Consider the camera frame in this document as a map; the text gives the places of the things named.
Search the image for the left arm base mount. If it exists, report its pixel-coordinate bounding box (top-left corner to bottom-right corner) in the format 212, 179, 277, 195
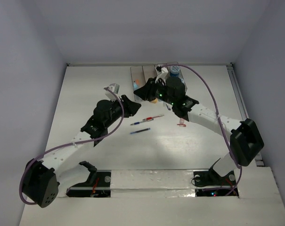
66, 161, 111, 198

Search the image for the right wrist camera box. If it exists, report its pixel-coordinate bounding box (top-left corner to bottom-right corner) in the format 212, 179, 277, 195
155, 65, 169, 81

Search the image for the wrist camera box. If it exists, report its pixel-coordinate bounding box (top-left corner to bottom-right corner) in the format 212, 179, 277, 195
155, 65, 169, 81
105, 83, 120, 100

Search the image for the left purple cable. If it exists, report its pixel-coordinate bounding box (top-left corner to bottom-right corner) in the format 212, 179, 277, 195
19, 87, 125, 204

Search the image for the purple cable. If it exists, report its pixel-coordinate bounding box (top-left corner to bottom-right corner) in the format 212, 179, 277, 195
19, 87, 125, 204
161, 65, 242, 196

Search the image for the blue tape roll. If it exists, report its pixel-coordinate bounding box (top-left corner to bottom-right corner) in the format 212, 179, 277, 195
170, 65, 180, 77

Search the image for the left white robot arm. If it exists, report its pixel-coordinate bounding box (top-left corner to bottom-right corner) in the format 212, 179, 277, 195
19, 95, 141, 208

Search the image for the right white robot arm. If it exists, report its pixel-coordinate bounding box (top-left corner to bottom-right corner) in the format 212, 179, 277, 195
134, 77, 264, 185

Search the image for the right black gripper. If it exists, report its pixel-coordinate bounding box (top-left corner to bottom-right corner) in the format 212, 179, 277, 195
133, 77, 176, 106

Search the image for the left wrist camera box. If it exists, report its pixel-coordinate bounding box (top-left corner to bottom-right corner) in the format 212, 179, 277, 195
105, 83, 120, 100

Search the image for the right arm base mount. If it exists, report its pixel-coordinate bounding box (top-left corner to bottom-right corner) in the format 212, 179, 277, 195
190, 168, 239, 197

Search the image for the blue gel pen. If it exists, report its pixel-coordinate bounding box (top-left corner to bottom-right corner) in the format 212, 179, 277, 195
130, 118, 154, 126

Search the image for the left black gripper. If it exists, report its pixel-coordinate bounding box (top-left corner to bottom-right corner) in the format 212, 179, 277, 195
104, 95, 140, 128

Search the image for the red gel pen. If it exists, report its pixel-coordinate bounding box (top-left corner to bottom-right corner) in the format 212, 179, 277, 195
143, 114, 164, 121

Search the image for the blue highlighter pen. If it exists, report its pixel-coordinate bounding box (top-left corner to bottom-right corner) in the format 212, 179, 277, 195
133, 82, 138, 91

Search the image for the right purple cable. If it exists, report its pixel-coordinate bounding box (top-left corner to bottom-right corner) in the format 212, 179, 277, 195
161, 65, 242, 196

